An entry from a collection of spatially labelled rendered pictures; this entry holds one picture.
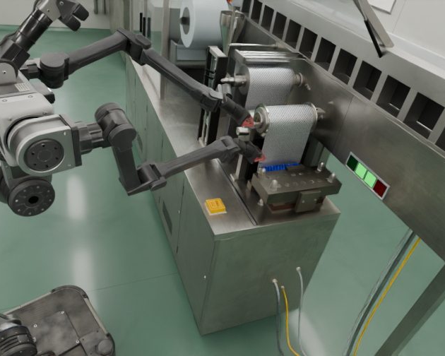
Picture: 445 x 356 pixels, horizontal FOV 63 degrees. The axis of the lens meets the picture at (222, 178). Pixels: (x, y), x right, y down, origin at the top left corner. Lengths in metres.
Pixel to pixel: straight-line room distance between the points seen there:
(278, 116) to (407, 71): 0.53
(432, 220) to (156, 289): 1.66
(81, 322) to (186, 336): 0.60
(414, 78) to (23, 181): 1.36
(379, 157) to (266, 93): 0.63
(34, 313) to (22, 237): 0.84
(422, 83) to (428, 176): 0.32
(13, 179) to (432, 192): 1.39
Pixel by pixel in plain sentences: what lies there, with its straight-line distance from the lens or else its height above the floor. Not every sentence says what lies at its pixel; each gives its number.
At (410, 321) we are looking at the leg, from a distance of 1.89.
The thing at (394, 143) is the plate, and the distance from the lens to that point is 1.52.
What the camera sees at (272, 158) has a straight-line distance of 1.74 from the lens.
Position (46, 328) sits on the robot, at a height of 0.26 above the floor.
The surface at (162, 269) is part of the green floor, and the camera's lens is 2.54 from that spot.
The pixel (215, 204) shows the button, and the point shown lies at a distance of 1.63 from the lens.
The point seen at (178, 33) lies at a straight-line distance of 2.43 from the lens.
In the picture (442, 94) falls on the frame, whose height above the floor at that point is 1.61.
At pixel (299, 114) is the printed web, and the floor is 1.30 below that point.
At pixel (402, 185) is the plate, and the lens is 1.51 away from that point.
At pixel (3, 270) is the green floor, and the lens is 2.70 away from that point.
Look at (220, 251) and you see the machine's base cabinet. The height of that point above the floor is 0.79.
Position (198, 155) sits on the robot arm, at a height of 1.20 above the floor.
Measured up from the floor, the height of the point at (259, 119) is 1.26.
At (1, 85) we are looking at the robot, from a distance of 1.16.
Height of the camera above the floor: 1.98
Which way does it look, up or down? 36 degrees down
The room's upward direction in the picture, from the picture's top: 10 degrees clockwise
